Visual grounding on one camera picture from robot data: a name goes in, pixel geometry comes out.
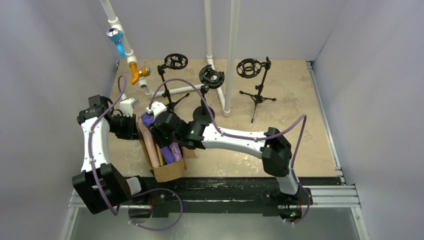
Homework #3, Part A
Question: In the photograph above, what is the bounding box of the white PVC pipe frame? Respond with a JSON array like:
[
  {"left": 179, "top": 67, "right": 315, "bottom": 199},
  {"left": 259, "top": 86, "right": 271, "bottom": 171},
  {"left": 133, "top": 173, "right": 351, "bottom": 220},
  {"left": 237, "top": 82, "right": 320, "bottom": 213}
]
[{"left": 100, "top": 0, "right": 241, "bottom": 117}]

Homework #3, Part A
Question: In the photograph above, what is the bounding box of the black tripod mic stand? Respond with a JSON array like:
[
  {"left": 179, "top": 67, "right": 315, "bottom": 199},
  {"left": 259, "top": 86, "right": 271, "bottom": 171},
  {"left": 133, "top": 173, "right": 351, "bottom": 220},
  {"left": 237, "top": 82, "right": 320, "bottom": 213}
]
[
  {"left": 236, "top": 56, "right": 277, "bottom": 124},
  {"left": 155, "top": 53, "right": 191, "bottom": 114}
]

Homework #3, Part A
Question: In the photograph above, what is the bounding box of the aluminium frame rail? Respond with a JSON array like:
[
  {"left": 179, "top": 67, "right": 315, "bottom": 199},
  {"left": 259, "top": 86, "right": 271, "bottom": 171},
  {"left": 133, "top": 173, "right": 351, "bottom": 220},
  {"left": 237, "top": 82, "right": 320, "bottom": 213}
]
[{"left": 60, "top": 185, "right": 370, "bottom": 240}]

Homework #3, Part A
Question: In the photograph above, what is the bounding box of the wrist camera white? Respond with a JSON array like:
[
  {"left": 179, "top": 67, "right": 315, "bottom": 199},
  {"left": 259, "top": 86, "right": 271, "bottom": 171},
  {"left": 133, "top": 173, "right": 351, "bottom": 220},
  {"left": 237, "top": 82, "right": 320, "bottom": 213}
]
[
  {"left": 145, "top": 101, "right": 168, "bottom": 118},
  {"left": 119, "top": 94, "right": 140, "bottom": 117}
]

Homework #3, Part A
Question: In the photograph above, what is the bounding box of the black round-base mic stand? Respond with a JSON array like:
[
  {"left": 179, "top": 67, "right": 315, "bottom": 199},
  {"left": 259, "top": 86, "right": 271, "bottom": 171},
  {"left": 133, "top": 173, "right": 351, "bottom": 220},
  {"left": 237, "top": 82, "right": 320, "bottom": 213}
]
[{"left": 192, "top": 64, "right": 225, "bottom": 123}]

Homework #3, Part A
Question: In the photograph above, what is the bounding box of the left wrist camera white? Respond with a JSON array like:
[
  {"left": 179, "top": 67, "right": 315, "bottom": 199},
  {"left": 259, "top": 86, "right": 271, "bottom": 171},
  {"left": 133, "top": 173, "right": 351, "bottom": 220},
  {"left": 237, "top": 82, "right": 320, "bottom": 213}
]
[{"left": 119, "top": 94, "right": 140, "bottom": 117}]

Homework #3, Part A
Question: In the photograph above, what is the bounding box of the glitter purple microphone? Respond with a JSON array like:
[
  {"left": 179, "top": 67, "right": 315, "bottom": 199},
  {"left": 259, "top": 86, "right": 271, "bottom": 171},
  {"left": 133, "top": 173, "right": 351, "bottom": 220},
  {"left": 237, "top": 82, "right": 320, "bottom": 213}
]
[{"left": 169, "top": 142, "right": 184, "bottom": 162}]

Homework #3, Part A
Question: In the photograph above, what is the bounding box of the pink microphone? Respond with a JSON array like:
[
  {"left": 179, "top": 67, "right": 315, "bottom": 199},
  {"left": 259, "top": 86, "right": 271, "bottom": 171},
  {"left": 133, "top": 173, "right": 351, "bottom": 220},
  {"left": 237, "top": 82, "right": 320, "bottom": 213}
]
[{"left": 137, "top": 118, "right": 160, "bottom": 169}]

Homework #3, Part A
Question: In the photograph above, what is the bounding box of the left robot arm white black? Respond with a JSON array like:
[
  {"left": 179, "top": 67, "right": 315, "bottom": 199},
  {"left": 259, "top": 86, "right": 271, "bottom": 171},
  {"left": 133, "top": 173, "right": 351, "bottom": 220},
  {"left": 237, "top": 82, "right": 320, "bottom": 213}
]
[{"left": 72, "top": 95, "right": 145, "bottom": 214}]

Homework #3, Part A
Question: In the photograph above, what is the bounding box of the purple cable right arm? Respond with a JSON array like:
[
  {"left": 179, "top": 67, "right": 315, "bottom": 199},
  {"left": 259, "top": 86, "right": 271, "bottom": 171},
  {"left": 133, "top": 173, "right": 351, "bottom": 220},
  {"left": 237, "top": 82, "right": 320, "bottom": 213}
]
[{"left": 147, "top": 78, "right": 312, "bottom": 226}]

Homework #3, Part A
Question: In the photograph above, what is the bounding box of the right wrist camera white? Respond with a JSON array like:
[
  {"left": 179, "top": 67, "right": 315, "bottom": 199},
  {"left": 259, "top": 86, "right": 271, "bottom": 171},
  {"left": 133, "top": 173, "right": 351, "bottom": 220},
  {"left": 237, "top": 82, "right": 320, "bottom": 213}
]
[{"left": 145, "top": 101, "right": 168, "bottom": 118}]

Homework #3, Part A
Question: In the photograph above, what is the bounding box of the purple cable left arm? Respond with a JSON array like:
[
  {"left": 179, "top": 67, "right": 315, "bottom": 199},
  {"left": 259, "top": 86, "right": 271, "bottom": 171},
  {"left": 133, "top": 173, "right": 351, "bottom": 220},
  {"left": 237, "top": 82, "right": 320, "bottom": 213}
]
[{"left": 88, "top": 75, "right": 184, "bottom": 232}]

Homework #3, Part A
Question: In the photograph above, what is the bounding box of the black table edge rail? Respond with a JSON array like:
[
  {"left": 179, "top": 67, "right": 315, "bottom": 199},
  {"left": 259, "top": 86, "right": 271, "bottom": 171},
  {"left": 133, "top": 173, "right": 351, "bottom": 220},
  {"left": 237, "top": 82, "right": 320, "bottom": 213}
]
[{"left": 119, "top": 177, "right": 342, "bottom": 220}]

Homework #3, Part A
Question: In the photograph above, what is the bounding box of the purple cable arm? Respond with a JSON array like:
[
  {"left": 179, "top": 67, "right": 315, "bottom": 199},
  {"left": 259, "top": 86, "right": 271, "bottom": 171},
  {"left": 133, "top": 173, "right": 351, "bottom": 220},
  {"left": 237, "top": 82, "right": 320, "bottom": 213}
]
[
  {"left": 88, "top": 75, "right": 184, "bottom": 232},
  {"left": 147, "top": 78, "right": 312, "bottom": 226}
]

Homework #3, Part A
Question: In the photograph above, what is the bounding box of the brown cardboard box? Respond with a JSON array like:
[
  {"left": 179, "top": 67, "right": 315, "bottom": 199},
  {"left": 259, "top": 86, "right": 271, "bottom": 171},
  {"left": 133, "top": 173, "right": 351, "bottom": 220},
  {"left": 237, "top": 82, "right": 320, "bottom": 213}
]
[{"left": 136, "top": 116, "right": 198, "bottom": 183}]

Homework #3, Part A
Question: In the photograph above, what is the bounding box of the blue toy microphone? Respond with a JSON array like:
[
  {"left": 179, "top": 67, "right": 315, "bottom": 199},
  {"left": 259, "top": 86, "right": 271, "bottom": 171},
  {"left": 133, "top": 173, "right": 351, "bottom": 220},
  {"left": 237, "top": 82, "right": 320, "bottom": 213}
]
[{"left": 106, "top": 27, "right": 126, "bottom": 58}]

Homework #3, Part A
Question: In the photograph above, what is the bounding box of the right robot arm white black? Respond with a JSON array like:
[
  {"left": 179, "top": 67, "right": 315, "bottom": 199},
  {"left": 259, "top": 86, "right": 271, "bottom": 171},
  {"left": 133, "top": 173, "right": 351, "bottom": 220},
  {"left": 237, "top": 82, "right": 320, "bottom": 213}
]
[{"left": 153, "top": 111, "right": 299, "bottom": 196}]

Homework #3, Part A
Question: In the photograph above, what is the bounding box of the orange toy microphone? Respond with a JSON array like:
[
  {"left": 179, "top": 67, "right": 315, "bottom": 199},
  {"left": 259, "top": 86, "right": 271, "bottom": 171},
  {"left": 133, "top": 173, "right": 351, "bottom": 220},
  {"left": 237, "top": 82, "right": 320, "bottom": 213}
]
[{"left": 128, "top": 61, "right": 151, "bottom": 85}]

